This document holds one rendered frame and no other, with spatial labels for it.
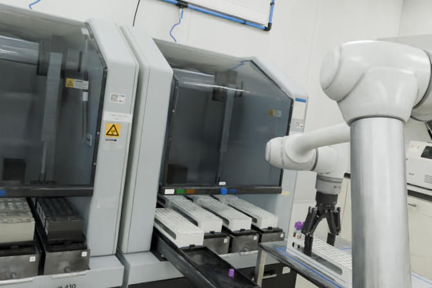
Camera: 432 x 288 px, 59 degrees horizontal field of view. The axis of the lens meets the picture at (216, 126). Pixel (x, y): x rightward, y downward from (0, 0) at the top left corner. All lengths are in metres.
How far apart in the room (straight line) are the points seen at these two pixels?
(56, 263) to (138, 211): 0.33
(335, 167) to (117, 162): 0.76
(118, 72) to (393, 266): 1.01
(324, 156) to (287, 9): 2.12
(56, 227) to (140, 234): 0.31
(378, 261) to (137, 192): 0.93
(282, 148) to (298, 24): 2.19
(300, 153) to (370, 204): 0.53
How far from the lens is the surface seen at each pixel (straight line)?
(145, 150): 1.42
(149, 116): 1.41
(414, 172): 3.44
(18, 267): 1.34
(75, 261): 1.37
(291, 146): 1.26
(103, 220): 1.44
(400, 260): 0.76
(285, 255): 1.48
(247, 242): 1.67
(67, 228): 1.40
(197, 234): 1.42
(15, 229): 1.37
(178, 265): 1.37
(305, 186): 3.59
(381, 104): 0.79
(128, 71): 1.37
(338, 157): 1.35
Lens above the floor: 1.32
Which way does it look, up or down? 3 degrees down
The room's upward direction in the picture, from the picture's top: 8 degrees clockwise
